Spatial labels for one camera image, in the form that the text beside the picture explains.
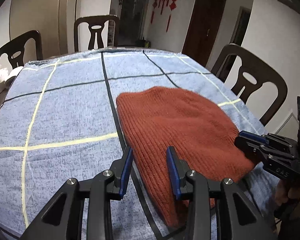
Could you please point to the dark wooden chair right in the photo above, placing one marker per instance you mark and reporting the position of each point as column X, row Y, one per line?
column 252, row 74

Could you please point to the white tissue pack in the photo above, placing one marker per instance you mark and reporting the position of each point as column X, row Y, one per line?
column 6, row 77

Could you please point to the dark wooden chair left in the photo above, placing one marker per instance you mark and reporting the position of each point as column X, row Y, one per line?
column 15, row 48

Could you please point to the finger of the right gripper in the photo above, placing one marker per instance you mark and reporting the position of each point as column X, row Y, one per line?
column 252, row 136
column 255, row 151

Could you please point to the dark brown door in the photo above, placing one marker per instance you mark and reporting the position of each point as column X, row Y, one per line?
column 203, row 28

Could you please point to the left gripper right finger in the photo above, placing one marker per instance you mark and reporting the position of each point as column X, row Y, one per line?
column 236, row 216

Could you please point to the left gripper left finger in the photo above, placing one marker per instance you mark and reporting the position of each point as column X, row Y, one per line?
column 62, row 216

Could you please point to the dark wooden chair middle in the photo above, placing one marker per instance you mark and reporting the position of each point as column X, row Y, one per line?
column 96, row 26

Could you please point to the dark wooden chair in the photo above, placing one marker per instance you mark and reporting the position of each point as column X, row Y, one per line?
column 252, row 74
column 96, row 26
column 15, row 48

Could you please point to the rust red knit sweater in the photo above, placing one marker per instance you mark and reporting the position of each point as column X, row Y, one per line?
column 201, row 133

